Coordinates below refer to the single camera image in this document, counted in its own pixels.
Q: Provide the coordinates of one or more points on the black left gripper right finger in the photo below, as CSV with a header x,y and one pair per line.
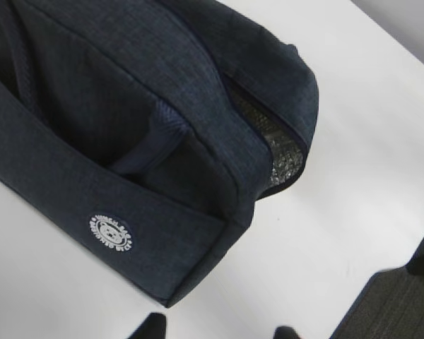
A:
x,y
285,332

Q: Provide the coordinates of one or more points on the navy blue lunch bag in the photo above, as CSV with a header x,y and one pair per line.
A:
x,y
148,130

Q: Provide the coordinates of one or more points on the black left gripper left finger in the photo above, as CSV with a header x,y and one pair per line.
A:
x,y
153,327

